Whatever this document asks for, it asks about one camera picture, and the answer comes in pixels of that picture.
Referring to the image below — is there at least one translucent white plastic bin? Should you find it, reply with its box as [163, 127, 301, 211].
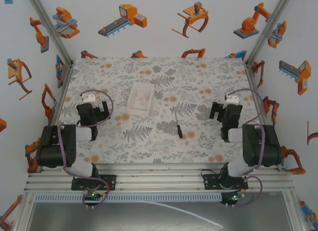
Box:
[126, 81, 156, 115]

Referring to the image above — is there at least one floral patterned table mat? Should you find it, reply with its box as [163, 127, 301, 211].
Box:
[53, 57, 264, 164]

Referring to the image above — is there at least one left circuit board green light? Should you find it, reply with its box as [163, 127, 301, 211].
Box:
[82, 190, 105, 207]

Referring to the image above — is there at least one circuit board green light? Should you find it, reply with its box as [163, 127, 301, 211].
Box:
[82, 190, 105, 207]
[220, 190, 243, 208]

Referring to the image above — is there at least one right circuit board green light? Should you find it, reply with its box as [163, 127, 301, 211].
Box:
[220, 190, 243, 208]

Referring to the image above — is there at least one white plastic tube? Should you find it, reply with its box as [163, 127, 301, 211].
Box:
[139, 200, 224, 229]

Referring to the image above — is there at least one purple left gripper cable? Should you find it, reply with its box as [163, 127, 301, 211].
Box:
[79, 89, 114, 128]

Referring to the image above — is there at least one purple gripper cable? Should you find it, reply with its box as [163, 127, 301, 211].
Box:
[227, 88, 265, 129]
[79, 89, 114, 128]

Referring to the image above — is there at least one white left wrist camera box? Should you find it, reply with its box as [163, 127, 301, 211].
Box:
[81, 93, 97, 104]

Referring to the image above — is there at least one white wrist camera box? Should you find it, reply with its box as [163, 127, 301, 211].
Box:
[225, 93, 239, 104]
[81, 93, 97, 104]

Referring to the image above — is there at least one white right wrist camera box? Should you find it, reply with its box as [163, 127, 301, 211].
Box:
[225, 93, 239, 104]

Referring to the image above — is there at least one aluminium table side rail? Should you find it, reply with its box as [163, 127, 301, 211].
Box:
[244, 66, 274, 125]
[48, 66, 75, 125]

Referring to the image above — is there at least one purple right gripper cable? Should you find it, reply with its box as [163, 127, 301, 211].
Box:
[227, 88, 265, 129]

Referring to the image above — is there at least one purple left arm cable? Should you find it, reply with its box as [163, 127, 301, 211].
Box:
[57, 124, 111, 209]

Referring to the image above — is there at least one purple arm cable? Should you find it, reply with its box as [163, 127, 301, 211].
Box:
[232, 125, 267, 208]
[57, 124, 111, 209]

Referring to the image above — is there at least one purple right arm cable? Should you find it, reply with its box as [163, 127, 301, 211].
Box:
[232, 125, 267, 208]

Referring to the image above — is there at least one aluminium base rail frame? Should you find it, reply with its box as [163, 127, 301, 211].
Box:
[23, 163, 295, 193]

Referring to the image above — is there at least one aluminium frame post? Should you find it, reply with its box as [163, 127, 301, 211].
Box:
[244, 0, 295, 66]
[24, 0, 75, 68]

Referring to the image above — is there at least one white slotted cable duct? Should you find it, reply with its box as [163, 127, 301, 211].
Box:
[33, 193, 223, 203]

